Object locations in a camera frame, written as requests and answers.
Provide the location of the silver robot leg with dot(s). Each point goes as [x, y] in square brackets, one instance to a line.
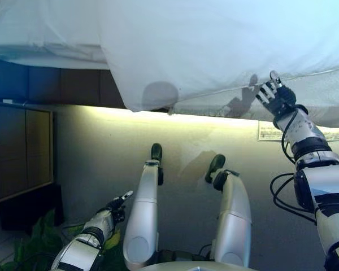
[234, 220]
[142, 214]

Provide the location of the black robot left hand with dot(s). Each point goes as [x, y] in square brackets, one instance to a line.
[115, 207]

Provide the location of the white duvet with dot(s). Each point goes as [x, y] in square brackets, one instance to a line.
[200, 50]

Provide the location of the silver robot left leg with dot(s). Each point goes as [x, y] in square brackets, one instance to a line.
[142, 214]

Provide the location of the wooden nightstand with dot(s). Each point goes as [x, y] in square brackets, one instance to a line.
[17, 155]

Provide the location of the grey patterned rug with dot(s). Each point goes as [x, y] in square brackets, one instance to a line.
[271, 132]

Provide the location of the green leafy plant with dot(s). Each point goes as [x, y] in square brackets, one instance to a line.
[42, 237]

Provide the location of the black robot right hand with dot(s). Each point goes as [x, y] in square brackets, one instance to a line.
[284, 98]

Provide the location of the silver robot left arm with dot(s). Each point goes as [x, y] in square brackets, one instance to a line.
[79, 248]

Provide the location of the silver robot right leg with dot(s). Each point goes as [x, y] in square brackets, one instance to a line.
[234, 220]

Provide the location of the pale robot torso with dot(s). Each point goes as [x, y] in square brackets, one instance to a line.
[197, 266]

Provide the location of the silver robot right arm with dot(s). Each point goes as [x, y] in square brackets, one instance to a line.
[322, 183]

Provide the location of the brown bed frame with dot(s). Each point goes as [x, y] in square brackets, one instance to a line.
[59, 87]

